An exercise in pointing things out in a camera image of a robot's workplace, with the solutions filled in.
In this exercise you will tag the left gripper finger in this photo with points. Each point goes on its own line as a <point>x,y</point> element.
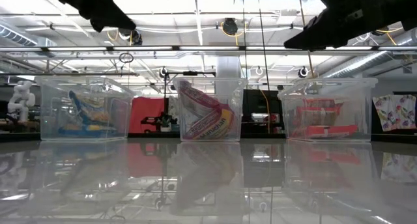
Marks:
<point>115,15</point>
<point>107,26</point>

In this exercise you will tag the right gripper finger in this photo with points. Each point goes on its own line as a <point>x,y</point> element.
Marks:
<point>316,27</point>
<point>329,40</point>

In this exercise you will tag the orange Maruchan ramen pack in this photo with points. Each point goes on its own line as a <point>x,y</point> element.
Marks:
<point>312,115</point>
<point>322,102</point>
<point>325,131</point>

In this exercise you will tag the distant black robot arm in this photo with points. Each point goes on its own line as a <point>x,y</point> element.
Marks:
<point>159,121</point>

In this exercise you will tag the clear plastic bin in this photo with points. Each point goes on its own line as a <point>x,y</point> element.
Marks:
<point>238,100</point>
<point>361,113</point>
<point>52,113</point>

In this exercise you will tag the red panel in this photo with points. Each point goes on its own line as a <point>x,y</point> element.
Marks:
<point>146,110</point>

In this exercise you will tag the white round column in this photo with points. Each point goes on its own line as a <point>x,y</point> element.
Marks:
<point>229,67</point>

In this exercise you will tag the floral cloth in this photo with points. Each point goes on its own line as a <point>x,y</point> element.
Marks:
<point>394,111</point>

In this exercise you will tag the black cabinet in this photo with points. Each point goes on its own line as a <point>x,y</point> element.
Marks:
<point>254,103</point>

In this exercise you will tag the white humanoid robot figure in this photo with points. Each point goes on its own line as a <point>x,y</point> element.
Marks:
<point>21,100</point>

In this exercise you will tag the silver ventilation duct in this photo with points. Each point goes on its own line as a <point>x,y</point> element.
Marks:
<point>19,36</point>
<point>374,59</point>

